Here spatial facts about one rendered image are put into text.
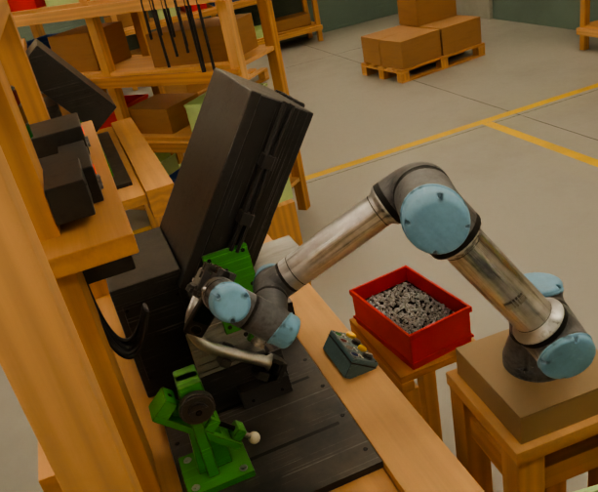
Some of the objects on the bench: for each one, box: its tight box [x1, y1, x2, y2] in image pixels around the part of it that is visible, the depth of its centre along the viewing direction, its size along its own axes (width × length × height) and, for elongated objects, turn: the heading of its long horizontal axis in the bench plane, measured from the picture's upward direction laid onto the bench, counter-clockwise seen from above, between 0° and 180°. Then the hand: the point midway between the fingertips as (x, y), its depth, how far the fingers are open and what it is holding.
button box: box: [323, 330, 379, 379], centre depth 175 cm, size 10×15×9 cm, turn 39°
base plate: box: [164, 317, 383, 492], centre depth 185 cm, size 42×110×2 cm, turn 39°
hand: (201, 290), depth 159 cm, fingers closed on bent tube, 3 cm apart
